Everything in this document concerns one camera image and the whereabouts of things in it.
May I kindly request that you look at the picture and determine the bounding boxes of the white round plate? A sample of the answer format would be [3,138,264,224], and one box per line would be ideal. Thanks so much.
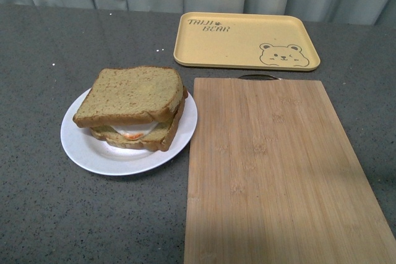
[61,90,198,176]

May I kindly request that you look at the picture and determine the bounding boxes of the fried egg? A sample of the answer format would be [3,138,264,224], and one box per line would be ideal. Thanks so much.
[110,121,158,140]

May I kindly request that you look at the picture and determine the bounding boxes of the yellow bear tray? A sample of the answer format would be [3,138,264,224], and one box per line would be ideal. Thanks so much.
[173,12,321,71]

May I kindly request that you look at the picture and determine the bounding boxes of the wooden cutting board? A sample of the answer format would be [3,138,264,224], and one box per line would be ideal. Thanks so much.
[184,78,395,263]

